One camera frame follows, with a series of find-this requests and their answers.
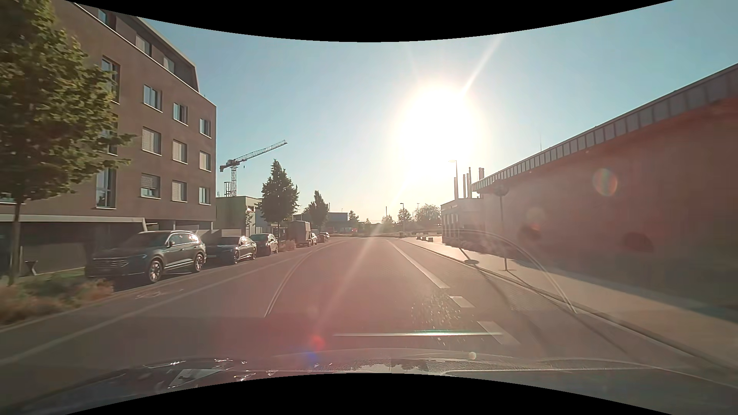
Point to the grey asphalt road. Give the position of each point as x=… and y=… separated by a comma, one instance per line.
x=346, y=288

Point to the small grey building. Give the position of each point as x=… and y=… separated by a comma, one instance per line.
x=459, y=218

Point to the round road sign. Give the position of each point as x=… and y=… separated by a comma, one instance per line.
x=501, y=193

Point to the pale pavement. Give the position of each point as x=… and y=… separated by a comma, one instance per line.
x=582, y=285

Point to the row of chimneys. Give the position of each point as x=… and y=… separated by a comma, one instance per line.
x=470, y=181

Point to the distant trees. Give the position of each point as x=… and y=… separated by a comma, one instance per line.
x=424, y=215

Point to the brown multi-storey building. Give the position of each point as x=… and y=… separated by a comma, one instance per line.
x=167, y=115

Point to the road markings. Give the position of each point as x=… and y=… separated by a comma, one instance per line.
x=424, y=271

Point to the construction crane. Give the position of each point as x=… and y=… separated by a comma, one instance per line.
x=242, y=164

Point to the low pale building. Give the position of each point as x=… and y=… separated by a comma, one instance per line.
x=236, y=213

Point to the red brick hall building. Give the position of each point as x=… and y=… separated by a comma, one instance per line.
x=634, y=190

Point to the dark van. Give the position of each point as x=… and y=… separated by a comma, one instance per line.
x=299, y=232

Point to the dark conifer tree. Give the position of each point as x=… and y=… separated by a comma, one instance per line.
x=278, y=196

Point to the dark leafy tree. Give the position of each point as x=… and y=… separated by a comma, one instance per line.
x=317, y=210

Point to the car's own bonnet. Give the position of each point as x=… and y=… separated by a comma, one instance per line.
x=357, y=369

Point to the leafy street tree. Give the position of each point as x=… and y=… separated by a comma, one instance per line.
x=34, y=115

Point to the dark grey SUV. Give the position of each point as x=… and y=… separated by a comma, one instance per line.
x=147, y=253

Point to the dark blue car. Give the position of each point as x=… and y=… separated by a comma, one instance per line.
x=233, y=248

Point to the planted verge strip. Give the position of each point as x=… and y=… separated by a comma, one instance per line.
x=46, y=294

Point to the distant blue building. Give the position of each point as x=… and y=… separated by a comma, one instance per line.
x=337, y=221

